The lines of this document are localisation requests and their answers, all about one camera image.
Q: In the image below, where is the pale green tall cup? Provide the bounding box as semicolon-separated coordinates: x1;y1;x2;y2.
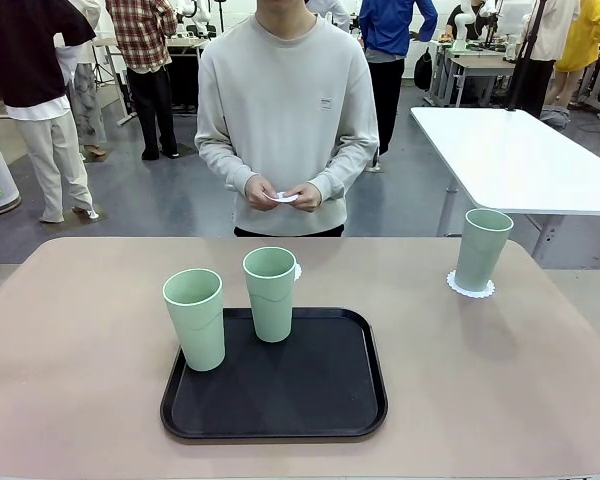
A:
161;268;227;373
453;208;515;292
242;246;297;344

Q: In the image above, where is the person's right forearm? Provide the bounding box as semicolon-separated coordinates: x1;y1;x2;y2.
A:
195;134;259;194

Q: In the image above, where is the person's left forearm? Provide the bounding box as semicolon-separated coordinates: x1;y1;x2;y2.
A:
312;134;380;201

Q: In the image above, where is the person's right hand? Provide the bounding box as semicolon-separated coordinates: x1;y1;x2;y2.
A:
243;174;277;211

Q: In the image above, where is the person's left hand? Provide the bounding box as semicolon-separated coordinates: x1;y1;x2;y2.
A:
288;182;324;214

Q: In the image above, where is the person in grey patterned skirt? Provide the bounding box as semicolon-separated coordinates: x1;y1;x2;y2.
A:
54;0;109;159

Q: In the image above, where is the person in black top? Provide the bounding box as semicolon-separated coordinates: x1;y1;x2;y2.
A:
0;0;99;225

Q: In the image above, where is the person in plaid shirt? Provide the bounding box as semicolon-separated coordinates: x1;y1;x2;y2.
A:
104;0;180;161

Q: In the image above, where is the person in beige sweatshirt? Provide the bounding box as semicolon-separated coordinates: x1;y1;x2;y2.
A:
194;0;380;239

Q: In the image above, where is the black plastic tray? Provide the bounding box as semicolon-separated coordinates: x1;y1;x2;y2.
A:
159;307;389;441

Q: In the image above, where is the person in white shirt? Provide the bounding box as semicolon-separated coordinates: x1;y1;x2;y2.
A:
303;0;352;34

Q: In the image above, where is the person in blue jacket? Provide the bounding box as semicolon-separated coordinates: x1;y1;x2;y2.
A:
358;0;439;174

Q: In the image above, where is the black hanging bag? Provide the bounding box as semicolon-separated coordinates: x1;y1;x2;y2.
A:
413;47;434;92

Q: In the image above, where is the white folding table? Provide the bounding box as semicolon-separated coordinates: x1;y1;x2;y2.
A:
409;106;600;261

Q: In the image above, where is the black tripod pole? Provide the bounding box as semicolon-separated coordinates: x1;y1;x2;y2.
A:
504;0;549;112

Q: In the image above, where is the grey cloth bundle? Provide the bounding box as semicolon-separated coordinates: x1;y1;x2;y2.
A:
539;105;572;132

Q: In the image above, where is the person in black trousers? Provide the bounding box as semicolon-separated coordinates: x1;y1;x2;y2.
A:
510;0;581;120

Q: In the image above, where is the person in yellow coat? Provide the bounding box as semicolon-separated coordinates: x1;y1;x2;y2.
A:
544;0;600;109

